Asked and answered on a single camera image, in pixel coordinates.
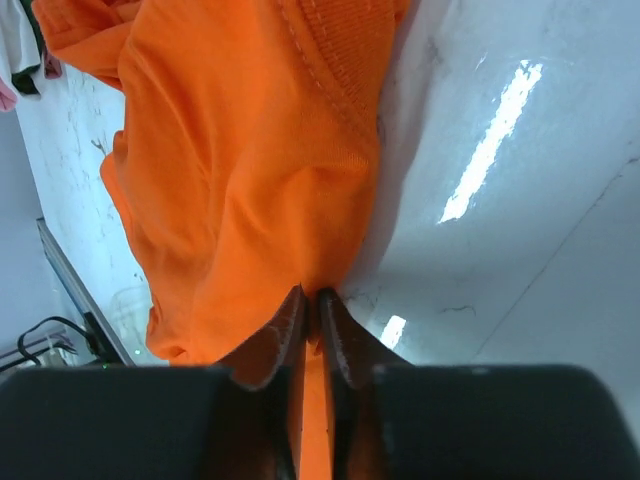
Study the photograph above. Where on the orange t shirt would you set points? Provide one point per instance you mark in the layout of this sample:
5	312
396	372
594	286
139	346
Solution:
247	164

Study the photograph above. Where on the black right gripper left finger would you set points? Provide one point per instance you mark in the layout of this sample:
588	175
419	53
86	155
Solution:
239	418

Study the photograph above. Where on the stack of folded shirts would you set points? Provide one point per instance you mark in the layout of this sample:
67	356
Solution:
26	64

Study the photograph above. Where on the left aluminium corner rail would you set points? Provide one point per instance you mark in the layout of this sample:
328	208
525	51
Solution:
105	343

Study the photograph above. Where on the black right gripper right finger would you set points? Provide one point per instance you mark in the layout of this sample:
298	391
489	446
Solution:
390	419

